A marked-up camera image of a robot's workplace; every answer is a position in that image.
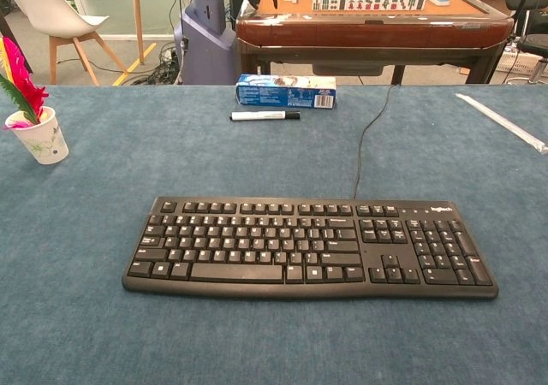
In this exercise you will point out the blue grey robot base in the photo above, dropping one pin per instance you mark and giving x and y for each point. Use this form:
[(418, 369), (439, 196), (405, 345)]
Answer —
[(205, 47)]

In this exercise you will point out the black Logitech keyboard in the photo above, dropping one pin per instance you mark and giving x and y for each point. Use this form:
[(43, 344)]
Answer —
[(308, 248)]

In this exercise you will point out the white marker black cap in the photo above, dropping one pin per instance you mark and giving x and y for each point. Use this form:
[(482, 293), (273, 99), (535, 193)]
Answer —
[(261, 116)]

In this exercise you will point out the blue white cardboard box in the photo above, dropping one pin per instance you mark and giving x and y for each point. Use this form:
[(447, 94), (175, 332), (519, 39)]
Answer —
[(274, 92)]

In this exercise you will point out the blue felt table mat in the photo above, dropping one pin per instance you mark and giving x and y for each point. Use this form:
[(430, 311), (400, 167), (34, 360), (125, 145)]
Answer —
[(128, 188)]

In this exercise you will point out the brown mahjong table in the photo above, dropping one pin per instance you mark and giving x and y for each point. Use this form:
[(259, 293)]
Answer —
[(368, 34)]

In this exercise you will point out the short yellow floor tape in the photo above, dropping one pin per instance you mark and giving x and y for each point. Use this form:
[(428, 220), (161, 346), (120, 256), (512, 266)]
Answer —
[(135, 64)]

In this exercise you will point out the row of face-up mahjong tiles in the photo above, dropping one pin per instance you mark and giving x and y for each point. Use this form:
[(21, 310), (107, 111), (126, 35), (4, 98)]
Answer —
[(368, 4)]

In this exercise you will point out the wooden pole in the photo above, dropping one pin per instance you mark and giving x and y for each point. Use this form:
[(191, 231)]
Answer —
[(138, 17)]

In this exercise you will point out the white paper cup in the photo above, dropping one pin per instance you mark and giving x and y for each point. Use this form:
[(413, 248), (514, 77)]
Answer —
[(45, 141)]

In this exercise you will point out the clear plastic wrapped strip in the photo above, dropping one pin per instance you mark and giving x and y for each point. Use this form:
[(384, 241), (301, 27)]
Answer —
[(501, 120)]

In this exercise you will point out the white plastic basket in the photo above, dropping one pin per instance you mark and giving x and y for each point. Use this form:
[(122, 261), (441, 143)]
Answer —
[(520, 64)]

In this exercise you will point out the chair with wooden legs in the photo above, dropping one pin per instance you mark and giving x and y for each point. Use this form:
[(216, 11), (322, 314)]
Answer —
[(47, 8)]

